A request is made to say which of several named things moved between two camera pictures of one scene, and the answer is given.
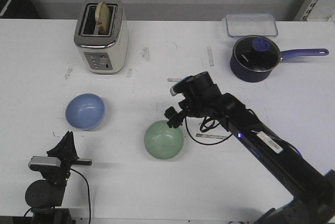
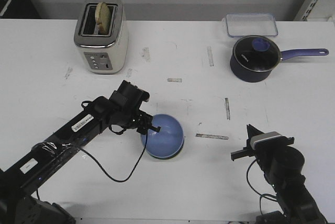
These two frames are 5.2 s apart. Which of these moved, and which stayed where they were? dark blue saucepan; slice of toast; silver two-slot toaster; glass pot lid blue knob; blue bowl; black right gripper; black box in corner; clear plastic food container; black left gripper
Moved: blue bowl; black left gripper; black right gripper
Stayed: slice of toast; silver two-slot toaster; dark blue saucepan; glass pot lid blue knob; black box in corner; clear plastic food container
